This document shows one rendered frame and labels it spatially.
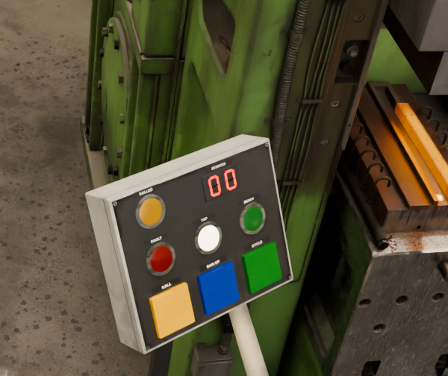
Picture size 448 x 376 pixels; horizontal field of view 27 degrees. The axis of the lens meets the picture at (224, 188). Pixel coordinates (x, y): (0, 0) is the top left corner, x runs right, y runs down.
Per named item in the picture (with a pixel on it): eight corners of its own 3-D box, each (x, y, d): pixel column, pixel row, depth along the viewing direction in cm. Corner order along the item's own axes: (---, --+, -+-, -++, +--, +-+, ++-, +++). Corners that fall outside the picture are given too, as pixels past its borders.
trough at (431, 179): (455, 204, 194) (458, 199, 193) (432, 206, 193) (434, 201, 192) (386, 86, 224) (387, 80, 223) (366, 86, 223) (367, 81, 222)
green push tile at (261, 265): (282, 278, 172) (276, 241, 170) (251, 294, 168) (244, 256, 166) (276, 276, 174) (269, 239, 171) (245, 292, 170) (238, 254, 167)
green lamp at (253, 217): (265, 232, 168) (269, 215, 165) (240, 233, 167) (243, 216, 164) (260, 220, 170) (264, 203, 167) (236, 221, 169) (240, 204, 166)
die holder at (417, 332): (473, 372, 229) (538, 244, 200) (327, 388, 219) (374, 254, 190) (393, 215, 269) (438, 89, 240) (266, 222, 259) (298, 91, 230)
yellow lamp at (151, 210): (164, 227, 155) (167, 207, 152) (137, 228, 153) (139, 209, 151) (161, 213, 157) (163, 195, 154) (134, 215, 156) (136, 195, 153)
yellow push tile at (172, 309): (196, 321, 162) (187, 282, 159) (160, 339, 158) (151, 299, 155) (190, 319, 163) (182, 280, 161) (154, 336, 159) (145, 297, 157)
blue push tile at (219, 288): (241, 299, 167) (233, 261, 165) (207, 316, 163) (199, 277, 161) (235, 297, 168) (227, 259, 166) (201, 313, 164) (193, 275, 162)
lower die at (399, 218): (466, 227, 200) (478, 198, 195) (380, 233, 195) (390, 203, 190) (397, 109, 230) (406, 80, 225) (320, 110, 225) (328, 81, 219)
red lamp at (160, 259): (175, 273, 157) (177, 255, 154) (147, 275, 156) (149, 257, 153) (171, 259, 159) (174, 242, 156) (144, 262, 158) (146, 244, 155)
